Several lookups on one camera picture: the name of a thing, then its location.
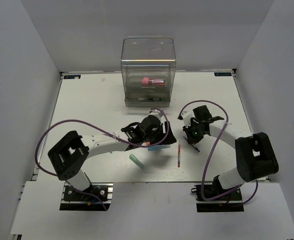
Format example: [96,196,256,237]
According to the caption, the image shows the green pen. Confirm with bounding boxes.
[138,98,163,102]

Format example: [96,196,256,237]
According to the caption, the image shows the clear drawer organizer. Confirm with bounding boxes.
[120,36,177,107]

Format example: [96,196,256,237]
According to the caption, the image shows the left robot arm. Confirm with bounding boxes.
[47,112,177,200]

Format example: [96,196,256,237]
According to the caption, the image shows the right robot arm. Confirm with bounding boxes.
[178,105,279,202]

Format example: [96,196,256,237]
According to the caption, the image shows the blue capped highlighter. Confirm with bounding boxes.
[147,144,171,151]

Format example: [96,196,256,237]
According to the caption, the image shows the green capped highlighter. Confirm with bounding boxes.
[129,154,147,174]

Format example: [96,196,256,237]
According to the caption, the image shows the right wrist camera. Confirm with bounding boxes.
[178,110,194,128]

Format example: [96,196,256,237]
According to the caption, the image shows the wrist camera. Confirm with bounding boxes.
[178,110,194,128]
[149,108,164,121]

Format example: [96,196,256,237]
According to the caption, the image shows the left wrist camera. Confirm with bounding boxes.
[149,108,164,121]

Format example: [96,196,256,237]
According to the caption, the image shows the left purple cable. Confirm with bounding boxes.
[35,107,170,211]

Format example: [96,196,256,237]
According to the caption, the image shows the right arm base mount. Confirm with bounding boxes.
[190,183,245,213]

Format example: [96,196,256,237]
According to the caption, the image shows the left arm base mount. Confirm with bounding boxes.
[59,183,114,212]

